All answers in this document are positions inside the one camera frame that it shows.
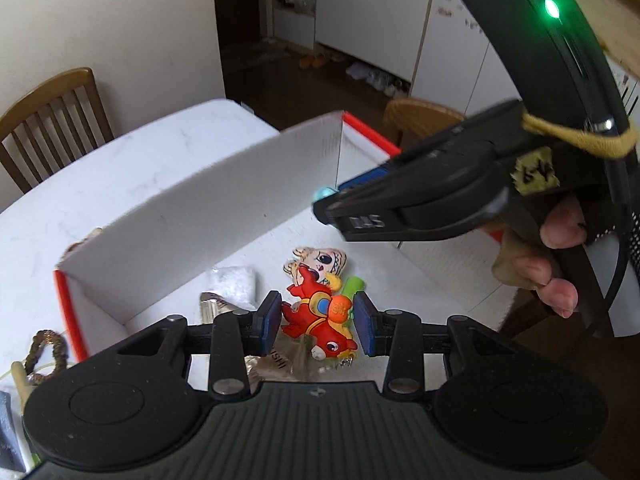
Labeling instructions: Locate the brown beaded bracelet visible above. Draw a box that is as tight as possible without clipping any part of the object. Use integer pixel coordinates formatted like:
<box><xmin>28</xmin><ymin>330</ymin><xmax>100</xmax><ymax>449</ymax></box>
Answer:
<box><xmin>27</xmin><ymin>329</ymin><xmax>68</xmax><ymax>386</ymax></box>

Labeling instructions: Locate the white cabinet unit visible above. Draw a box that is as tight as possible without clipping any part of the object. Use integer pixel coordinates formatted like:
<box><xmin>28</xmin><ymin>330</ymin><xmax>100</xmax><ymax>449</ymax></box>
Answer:
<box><xmin>272</xmin><ymin>0</ymin><xmax>640</xmax><ymax>126</ymax></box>

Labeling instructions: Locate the light wooden round-back chair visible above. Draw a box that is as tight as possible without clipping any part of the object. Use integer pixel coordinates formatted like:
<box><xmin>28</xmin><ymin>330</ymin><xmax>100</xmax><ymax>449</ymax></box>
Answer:
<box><xmin>382</xmin><ymin>97</ymin><xmax>468</xmax><ymax>151</ymax></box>

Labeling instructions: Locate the red shoe box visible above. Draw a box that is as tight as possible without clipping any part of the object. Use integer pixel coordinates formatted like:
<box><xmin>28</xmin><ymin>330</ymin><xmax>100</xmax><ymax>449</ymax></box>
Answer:
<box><xmin>52</xmin><ymin>110</ymin><xmax>521</xmax><ymax>366</ymax></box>

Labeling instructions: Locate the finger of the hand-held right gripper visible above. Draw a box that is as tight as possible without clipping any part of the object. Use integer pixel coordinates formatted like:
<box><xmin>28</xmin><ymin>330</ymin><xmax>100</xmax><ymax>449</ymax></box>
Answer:
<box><xmin>337</xmin><ymin>100</ymin><xmax>526</xmax><ymax>196</ymax></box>
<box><xmin>312</xmin><ymin>147</ymin><xmax>511</xmax><ymax>222</ymax></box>

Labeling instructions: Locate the beige cartoon monster charm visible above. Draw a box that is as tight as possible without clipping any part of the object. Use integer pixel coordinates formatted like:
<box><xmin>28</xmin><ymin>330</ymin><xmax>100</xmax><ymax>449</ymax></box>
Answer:
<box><xmin>285</xmin><ymin>246</ymin><xmax>347</xmax><ymax>291</ymax></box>

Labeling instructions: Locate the white granule packet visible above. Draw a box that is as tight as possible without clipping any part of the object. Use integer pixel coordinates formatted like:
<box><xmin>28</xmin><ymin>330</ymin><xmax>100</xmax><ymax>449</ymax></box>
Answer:
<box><xmin>204</xmin><ymin>266</ymin><xmax>258</xmax><ymax>311</ymax></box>

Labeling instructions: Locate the small beige pendant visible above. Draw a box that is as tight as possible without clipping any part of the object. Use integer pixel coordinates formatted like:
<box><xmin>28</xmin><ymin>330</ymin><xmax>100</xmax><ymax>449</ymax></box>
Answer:
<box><xmin>10</xmin><ymin>360</ymin><xmax>43</xmax><ymax>396</ymax></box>

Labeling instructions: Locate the row of white shoes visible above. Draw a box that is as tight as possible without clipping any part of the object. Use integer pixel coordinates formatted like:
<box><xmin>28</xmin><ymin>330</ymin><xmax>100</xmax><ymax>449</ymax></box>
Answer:
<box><xmin>345</xmin><ymin>60</ymin><xmax>411</xmax><ymax>98</ymax></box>

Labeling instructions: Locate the dark wooden slatted chair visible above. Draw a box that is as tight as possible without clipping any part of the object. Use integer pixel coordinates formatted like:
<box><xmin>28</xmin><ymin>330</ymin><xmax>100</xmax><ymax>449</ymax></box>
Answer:
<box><xmin>0</xmin><ymin>67</ymin><xmax>115</xmax><ymax>195</ymax></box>

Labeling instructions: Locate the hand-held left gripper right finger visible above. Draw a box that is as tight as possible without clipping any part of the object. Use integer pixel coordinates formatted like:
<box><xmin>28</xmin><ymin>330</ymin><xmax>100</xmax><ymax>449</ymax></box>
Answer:
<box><xmin>352</xmin><ymin>292</ymin><xmax>506</xmax><ymax>396</ymax></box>

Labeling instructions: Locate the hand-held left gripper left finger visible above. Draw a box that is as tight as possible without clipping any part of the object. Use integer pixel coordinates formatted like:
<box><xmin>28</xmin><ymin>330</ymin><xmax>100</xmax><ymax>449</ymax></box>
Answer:
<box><xmin>117</xmin><ymin>291</ymin><xmax>283</xmax><ymax>402</ymax></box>

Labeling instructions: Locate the green tube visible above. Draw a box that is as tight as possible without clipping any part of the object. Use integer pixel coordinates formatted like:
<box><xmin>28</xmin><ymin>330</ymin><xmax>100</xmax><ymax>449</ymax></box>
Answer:
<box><xmin>336</xmin><ymin>275</ymin><xmax>365</xmax><ymax>321</ymax></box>

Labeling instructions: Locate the person's right hand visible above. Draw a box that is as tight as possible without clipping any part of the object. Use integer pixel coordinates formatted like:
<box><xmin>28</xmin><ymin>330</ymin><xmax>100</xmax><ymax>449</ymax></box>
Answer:
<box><xmin>492</xmin><ymin>195</ymin><xmax>591</xmax><ymax>320</ymax></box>

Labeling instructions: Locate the gold foil packet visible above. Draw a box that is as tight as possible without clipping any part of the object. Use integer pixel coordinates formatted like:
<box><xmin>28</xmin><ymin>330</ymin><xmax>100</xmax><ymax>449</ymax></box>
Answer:
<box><xmin>200</xmin><ymin>291</ymin><xmax>351</xmax><ymax>396</ymax></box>

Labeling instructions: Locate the yellow cloth band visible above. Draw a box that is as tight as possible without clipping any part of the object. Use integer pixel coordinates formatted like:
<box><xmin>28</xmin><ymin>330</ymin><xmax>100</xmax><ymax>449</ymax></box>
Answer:
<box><xmin>520</xmin><ymin>112</ymin><xmax>637</xmax><ymax>158</ymax></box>

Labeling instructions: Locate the red dragon charm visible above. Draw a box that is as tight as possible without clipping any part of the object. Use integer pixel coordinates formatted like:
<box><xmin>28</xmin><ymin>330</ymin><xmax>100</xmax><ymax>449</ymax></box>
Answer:
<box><xmin>281</xmin><ymin>266</ymin><xmax>360</xmax><ymax>367</ymax></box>

